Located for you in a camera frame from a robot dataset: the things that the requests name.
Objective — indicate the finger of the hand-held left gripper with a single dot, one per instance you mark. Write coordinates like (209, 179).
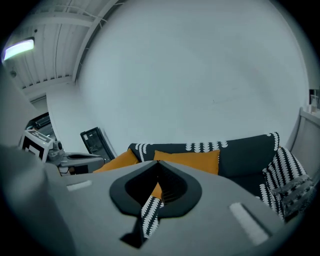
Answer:
(92, 161)

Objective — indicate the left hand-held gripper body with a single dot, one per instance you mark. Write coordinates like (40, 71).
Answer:
(37, 146)

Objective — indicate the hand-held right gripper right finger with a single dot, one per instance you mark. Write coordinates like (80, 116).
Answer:
(212, 212)

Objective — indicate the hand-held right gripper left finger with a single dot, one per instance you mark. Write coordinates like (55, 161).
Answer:
(100, 200)

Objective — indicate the black framed glass cabinet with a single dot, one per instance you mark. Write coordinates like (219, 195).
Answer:
(96, 142)

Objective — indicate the grey knitted throw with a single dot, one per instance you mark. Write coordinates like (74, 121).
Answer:
(292, 192)

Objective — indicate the black white striped blanket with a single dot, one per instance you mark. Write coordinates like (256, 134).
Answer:
(287, 162)

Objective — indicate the ceiling lamp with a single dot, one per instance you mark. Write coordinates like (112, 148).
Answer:
(18, 48)

